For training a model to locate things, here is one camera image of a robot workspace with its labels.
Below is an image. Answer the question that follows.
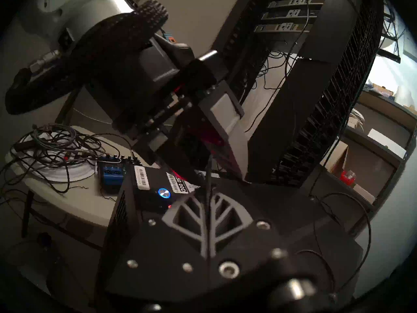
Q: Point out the tan flat box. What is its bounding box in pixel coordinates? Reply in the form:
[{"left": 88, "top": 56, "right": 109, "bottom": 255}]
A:
[{"left": 353, "top": 184, "right": 377, "bottom": 204}]

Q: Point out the open cardboard box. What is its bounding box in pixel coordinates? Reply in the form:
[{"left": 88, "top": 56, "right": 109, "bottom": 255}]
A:
[{"left": 321, "top": 141, "right": 349, "bottom": 174}]

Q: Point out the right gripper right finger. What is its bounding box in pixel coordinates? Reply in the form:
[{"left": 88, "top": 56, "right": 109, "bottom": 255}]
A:
[{"left": 208, "top": 192, "right": 254, "bottom": 259}]

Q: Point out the beige rack server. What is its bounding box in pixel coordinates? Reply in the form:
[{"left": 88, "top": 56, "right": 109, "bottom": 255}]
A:
[
  {"left": 267, "top": 0, "right": 326, "bottom": 8},
  {"left": 254, "top": 22, "right": 315, "bottom": 33}
]

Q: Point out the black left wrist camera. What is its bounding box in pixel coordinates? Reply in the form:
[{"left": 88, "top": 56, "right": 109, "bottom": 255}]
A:
[{"left": 153, "top": 34, "right": 196, "bottom": 72}]

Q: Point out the black braided USB cable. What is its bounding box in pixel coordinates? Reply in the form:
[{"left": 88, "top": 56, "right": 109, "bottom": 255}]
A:
[{"left": 204, "top": 154, "right": 372, "bottom": 293}]

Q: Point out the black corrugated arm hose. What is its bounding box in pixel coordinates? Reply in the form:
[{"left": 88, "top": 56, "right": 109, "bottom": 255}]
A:
[{"left": 5, "top": 0, "right": 170, "bottom": 116}]

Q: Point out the black workstation tower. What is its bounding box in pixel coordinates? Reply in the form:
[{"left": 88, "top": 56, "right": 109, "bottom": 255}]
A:
[{"left": 94, "top": 166, "right": 364, "bottom": 303}]

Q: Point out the white flat box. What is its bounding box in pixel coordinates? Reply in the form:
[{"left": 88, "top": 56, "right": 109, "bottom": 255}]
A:
[{"left": 368, "top": 128, "right": 408, "bottom": 158}]

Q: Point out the white round disc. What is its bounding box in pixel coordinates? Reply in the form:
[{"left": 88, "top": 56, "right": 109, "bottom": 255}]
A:
[{"left": 15, "top": 133, "right": 106, "bottom": 183}]

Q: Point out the tangled black cable bundle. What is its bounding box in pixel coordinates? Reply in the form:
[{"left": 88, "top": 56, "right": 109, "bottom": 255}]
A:
[{"left": 0, "top": 123, "right": 131, "bottom": 202}]

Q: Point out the large cardboard box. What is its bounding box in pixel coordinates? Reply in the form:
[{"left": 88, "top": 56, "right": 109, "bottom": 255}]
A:
[{"left": 365, "top": 82, "right": 396, "bottom": 98}]

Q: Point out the white cable coil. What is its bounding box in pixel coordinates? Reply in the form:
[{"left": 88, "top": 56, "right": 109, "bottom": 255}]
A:
[{"left": 350, "top": 109, "right": 366, "bottom": 127}]

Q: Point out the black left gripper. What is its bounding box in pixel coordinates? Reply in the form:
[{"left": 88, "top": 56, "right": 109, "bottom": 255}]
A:
[{"left": 85, "top": 44, "right": 252, "bottom": 183}]

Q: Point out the blue black audio mixer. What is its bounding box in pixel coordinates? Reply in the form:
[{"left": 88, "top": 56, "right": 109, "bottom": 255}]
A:
[{"left": 97, "top": 156, "right": 137, "bottom": 194}]

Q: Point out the grey metal shelving unit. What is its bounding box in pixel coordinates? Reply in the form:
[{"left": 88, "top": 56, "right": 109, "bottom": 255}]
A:
[{"left": 321, "top": 84, "right": 417, "bottom": 225}]

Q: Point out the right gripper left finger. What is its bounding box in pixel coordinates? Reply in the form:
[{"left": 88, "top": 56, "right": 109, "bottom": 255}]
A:
[{"left": 162, "top": 193, "right": 209, "bottom": 258}]

